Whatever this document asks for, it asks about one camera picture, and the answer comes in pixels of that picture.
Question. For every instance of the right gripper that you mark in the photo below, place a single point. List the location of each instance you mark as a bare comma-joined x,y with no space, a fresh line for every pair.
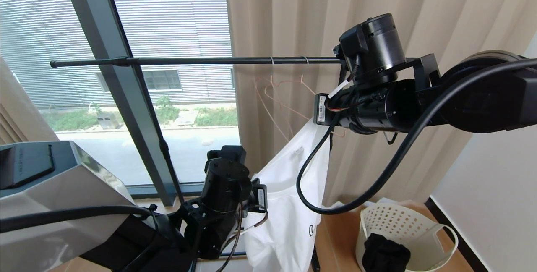
386,106

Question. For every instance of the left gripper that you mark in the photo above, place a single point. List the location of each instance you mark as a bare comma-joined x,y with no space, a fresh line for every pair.
218,238

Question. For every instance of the white garment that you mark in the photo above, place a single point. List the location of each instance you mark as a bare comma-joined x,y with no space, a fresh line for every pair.
289,205

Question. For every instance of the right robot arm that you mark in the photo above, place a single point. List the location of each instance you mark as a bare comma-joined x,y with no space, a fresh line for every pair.
495,108

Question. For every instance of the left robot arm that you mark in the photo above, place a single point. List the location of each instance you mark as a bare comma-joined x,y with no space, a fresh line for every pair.
84,179

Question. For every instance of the pink clothes hanger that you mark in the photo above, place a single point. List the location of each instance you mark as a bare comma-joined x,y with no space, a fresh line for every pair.
301,78
272,79

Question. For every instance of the white laundry basket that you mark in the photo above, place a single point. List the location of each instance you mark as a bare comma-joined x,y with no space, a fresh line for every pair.
398,221

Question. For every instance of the black clothes rack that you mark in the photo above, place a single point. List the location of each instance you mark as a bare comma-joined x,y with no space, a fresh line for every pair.
188,60

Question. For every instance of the beige curtain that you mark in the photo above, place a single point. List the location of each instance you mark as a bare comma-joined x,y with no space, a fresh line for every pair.
21,112
285,20

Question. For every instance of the black garment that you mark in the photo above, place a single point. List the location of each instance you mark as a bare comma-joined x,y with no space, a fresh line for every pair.
386,255

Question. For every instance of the window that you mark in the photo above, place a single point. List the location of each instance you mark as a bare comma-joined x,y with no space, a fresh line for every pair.
92,11

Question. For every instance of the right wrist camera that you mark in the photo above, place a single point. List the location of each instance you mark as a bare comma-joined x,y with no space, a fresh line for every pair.
349,41

